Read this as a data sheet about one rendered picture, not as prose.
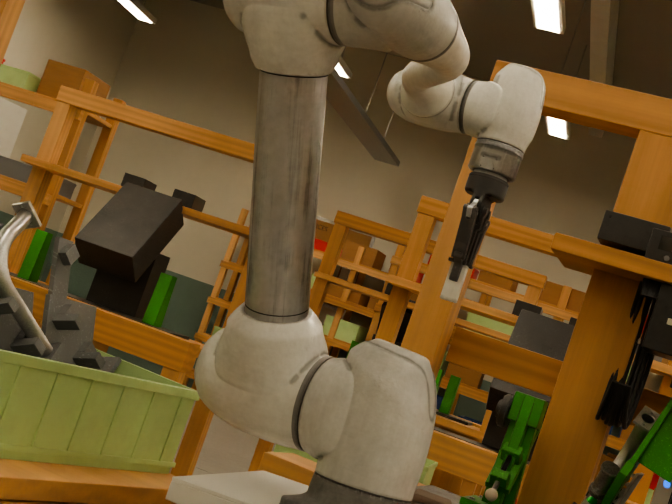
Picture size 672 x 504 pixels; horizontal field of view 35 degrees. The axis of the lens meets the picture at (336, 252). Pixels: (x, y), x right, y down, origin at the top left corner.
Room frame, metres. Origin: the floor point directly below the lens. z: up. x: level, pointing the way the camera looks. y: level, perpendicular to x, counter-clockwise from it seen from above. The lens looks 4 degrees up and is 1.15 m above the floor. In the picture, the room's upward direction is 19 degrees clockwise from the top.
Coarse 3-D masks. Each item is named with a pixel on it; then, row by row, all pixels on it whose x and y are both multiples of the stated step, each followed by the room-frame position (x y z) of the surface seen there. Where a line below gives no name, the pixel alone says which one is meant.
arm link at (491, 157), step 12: (480, 144) 1.89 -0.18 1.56; (492, 144) 1.87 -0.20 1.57; (504, 144) 1.87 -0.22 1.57; (480, 156) 1.88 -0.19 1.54; (492, 156) 1.88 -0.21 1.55; (504, 156) 1.87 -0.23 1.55; (516, 156) 1.88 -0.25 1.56; (480, 168) 1.89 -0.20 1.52; (492, 168) 1.87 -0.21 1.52; (504, 168) 1.87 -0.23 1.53; (516, 168) 1.89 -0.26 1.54; (504, 180) 1.90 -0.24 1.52
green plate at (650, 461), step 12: (660, 420) 2.03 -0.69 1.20; (648, 432) 2.04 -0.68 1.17; (660, 432) 2.04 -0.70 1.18; (648, 444) 2.04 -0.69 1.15; (660, 444) 2.04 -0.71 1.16; (636, 456) 2.04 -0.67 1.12; (648, 456) 2.04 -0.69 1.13; (660, 456) 2.03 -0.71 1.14; (648, 468) 2.04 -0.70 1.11; (660, 468) 2.03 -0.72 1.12
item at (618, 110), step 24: (552, 72) 2.57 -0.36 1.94; (552, 96) 2.56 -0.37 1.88; (576, 96) 2.54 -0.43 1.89; (600, 96) 2.52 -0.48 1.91; (624, 96) 2.50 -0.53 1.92; (648, 96) 2.48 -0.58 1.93; (576, 120) 2.59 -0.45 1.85; (600, 120) 2.52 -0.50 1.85; (624, 120) 2.49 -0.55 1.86; (648, 120) 2.47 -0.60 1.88
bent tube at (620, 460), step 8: (648, 408) 2.14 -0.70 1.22; (640, 416) 2.12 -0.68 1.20; (648, 416) 2.14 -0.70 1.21; (656, 416) 2.13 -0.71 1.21; (640, 424) 2.11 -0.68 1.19; (648, 424) 2.11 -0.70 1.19; (632, 432) 2.16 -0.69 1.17; (640, 432) 2.14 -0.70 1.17; (632, 440) 2.16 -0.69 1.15; (640, 440) 2.15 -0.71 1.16; (624, 448) 2.19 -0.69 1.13; (632, 448) 2.17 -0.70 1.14; (624, 456) 2.18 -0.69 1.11
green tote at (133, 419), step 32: (0, 352) 1.66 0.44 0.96; (0, 384) 1.69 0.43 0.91; (32, 384) 1.74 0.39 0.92; (64, 384) 1.80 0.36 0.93; (96, 384) 1.87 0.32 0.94; (128, 384) 1.93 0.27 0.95; (160, 384) 2.00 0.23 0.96; (0, 416) 1.71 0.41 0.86; (32, 416) 1.76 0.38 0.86; (64, 416) 1.82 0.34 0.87; (96, 416) 1.89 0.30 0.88; (128, 416) 1.96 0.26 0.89; (160, 416) 2.04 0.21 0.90; (0, 448) 1.72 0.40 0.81; (32, 448) 1.78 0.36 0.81; (64, 448) 1.85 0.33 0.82; (96, 448) 1.92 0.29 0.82; (128, 448) 1.99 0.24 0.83; (160, 448) 2.07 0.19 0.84
